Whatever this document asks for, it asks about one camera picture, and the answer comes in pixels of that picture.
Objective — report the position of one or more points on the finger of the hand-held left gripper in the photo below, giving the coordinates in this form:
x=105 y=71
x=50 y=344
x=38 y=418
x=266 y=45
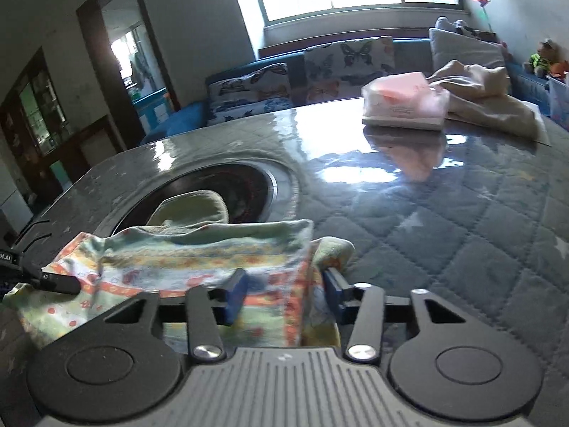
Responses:
x=58 y=282

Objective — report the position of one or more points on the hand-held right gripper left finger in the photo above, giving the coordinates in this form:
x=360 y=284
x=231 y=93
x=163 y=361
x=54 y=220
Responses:
x=236 y=296

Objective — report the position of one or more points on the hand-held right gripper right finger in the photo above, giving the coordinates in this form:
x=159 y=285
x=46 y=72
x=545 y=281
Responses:
x=334 y=296

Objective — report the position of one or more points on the printed pastel garment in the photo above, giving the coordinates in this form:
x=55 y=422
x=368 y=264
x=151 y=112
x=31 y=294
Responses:
x=178 y=253

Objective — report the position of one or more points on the dark wooden display cabinet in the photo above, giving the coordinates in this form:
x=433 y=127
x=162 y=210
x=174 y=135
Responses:
x=35 y=115

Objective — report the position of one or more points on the blue sofa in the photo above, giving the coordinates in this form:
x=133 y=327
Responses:
x=186 y=118

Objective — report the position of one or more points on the blue storage box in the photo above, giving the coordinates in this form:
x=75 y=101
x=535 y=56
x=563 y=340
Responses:
x=153 y=111

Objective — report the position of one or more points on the butterfly print pillow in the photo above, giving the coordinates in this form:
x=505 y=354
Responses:
x=249 y=93
x=351 y=64

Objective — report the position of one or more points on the pink tissue pack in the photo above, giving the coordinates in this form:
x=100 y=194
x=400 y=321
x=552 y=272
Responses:
x=402 y=102

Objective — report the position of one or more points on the beige cloth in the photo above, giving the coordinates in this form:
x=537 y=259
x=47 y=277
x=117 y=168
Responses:
x=493 y=98

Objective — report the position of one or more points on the grey pillow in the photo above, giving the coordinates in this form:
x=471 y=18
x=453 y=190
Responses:
x=466 y=51

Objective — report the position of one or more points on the patterned pillow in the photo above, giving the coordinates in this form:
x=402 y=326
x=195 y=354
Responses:
x=458 y=26

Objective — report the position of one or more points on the clear plastic storage bin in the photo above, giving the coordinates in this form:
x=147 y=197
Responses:
x=560 y=100

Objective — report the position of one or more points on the plush toy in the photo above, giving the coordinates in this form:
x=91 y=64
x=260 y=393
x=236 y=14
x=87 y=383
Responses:
x=544 y=58

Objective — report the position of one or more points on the dark wooden door frame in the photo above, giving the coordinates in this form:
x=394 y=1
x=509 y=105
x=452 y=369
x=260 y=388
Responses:
x=133 y=98

